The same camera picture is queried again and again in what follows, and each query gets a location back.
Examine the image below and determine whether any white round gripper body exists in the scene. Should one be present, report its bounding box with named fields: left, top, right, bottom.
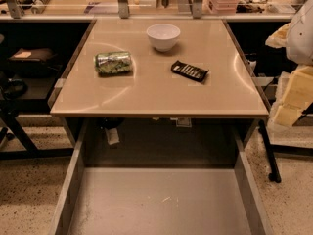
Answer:
left=265, top=23, right=290, bottom=48

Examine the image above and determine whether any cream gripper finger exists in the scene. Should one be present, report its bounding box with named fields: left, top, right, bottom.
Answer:
left=273, top=66, right=313, bottom=127

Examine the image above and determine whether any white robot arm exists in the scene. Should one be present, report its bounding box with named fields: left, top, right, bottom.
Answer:
left=265, top=0, right=313, bottom=127

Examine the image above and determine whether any open grey top drawer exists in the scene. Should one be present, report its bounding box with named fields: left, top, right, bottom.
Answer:
left=48, top=118, right=274, bottom=235

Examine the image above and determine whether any black table leg with caster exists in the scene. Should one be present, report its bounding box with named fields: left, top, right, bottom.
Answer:
left=258, top=120, right=282, bottom=183

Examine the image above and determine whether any white ceramic bowl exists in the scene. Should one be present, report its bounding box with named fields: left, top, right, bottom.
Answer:
left=146, top=23, right=181, bottom=52

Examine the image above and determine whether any green crushed soda can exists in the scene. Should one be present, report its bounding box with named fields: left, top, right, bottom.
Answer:
left=94, top=51, right=133, bottom=75

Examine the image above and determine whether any white paper tag under table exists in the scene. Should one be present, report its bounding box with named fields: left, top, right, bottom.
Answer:
left=105, top=128, right=119, bottom=145

